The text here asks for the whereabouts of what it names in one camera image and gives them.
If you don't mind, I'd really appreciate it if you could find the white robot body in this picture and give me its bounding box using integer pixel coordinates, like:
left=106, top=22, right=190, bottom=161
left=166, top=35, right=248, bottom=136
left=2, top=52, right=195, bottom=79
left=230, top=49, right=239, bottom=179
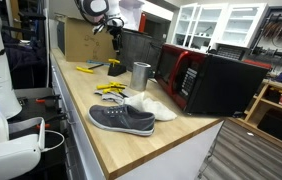
left=0, top=109, right=46, bottom=180

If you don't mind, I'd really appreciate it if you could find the white glass door cabinet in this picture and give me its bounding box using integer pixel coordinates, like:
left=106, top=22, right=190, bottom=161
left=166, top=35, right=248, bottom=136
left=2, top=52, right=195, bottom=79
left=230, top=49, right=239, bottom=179
left=171, top=2, right=269, bottom=52

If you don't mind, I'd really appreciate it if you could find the black storage bin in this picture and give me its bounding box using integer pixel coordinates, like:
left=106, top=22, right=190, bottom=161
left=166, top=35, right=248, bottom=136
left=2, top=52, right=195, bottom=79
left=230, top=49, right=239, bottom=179
left=256, top=109, right=282, bottom=143

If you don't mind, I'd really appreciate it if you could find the black wedge wrench stand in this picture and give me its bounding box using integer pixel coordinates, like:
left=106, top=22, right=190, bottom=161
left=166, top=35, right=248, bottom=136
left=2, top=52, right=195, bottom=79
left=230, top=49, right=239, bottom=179
left=106, top=63, right=127, bottom=78

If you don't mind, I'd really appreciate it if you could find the red and black microwave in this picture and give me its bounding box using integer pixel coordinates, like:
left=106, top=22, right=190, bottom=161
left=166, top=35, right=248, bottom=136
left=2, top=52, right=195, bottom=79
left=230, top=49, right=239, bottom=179
left=154, top=43, right=271, bottom=118

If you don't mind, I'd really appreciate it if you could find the red cylinder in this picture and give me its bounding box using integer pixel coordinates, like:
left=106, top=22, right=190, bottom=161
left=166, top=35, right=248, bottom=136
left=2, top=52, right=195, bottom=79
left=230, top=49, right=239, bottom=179
left=138, top=12, right=147, bottom=33

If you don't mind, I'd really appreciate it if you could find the blue handled tool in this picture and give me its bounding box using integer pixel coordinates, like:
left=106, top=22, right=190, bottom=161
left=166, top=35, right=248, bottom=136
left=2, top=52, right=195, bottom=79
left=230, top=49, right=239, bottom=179
left=86, top=59, right=110, bottom=67

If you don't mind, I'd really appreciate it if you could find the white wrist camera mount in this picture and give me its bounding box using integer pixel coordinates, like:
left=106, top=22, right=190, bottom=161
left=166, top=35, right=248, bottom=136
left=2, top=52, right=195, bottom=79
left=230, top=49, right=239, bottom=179
left=92, top=22, right=108, bottom=35

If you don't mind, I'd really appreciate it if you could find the black grid crate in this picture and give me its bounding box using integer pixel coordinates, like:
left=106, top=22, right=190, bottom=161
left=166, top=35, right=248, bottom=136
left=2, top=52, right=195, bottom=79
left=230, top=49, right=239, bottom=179
left=215, top=44, right=246, bottom=62

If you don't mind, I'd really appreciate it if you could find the yellow T-handle wrench thick shaft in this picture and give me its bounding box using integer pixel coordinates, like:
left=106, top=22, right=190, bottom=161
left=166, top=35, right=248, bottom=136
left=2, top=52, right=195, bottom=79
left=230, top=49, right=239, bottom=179
left=102, top=86, right=130, bottom=98
left=96, top=84, right=113, bottom=91

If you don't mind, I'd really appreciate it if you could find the large cardboard box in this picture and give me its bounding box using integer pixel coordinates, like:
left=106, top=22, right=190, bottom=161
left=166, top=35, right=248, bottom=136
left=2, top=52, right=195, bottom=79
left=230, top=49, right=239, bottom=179
left=56, top=16, right=123, bottom=63

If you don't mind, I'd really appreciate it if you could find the white cable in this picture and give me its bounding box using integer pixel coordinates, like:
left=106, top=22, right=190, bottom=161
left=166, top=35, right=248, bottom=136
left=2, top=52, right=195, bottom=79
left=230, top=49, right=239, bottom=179
left=41, top=129, right=66, bottom=153

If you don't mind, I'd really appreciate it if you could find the white crumpled cloth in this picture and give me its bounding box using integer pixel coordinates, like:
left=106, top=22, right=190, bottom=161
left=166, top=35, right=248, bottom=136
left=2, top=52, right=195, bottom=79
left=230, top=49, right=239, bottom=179
left=122, top=92, right=179, bottom=122

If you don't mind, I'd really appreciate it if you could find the wooden shelf unit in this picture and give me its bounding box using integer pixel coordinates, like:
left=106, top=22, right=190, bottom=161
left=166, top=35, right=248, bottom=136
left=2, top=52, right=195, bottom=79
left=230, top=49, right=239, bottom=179
left=229, top=79, right=282, bottom=153

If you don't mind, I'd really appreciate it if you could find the white workbench base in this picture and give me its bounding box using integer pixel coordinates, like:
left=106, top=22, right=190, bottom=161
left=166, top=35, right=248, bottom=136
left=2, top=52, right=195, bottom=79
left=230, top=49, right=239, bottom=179
left=49, top=53, right=225, bottom=180

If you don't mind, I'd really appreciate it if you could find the grey canvas sneaker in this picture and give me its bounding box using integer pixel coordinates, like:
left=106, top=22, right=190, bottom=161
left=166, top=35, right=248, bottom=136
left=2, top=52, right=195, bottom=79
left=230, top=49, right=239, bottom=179
left=87, top=103, right=156, bottom=137

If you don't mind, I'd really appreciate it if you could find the dark grey fabric bin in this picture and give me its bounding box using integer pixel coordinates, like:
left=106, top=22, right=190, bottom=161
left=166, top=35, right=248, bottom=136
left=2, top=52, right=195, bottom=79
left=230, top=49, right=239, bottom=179
left=115, top=30, right=165, bottom=73

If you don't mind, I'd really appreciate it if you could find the black clamp orange tip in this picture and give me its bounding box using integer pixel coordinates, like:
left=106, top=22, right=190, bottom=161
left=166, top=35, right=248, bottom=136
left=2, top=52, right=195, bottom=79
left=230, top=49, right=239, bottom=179
left=35, top=94, right=62, bottom=105
left=35, top=112, right=70, bottom=130

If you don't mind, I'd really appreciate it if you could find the long yellow T-handle hex wrench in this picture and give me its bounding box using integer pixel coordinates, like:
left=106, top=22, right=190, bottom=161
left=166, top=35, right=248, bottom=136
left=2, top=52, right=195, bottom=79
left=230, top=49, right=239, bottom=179
left=75, top=63, right=105, bottom=75

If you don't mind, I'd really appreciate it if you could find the metal cylinder can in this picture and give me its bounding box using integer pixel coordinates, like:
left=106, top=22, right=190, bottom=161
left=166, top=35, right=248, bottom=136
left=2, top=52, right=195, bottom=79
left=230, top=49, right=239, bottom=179
left=129, top=61, right=153, bottom=92

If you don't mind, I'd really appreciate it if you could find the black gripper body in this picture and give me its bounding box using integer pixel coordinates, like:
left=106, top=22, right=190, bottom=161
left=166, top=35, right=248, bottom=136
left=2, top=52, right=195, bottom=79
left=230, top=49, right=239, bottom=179
left=109, top=26, right=124, bottom=43

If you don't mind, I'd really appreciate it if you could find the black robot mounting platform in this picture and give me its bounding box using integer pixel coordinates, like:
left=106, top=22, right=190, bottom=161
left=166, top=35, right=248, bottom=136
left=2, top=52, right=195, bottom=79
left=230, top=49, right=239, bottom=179
left=13, top=87, right=71, bottom=180

